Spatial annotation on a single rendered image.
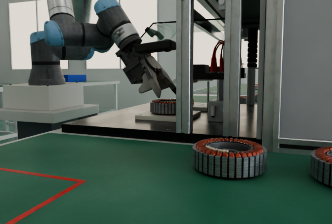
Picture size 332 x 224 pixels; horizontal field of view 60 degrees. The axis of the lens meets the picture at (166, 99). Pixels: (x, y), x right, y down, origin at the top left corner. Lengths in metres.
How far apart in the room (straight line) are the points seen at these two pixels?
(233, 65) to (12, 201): 0.43
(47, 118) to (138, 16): 5.16
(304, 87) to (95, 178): 0.39
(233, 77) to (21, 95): 0.95
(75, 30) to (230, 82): 0.53
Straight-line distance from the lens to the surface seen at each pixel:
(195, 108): 0.98
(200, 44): 5.67
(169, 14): 5.94
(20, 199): 0.39
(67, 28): 0.93
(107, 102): 6.48
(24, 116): 1.25
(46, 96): 1.24
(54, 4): 0.99
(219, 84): 0.77
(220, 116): 0.76
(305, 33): 0.58
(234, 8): 0.60
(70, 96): 1.34
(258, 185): 0.41
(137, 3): 6.26
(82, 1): 1.26
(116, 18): 0.87
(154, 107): 0.80
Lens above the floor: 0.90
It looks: 5 degrees down
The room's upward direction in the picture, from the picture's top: straight up
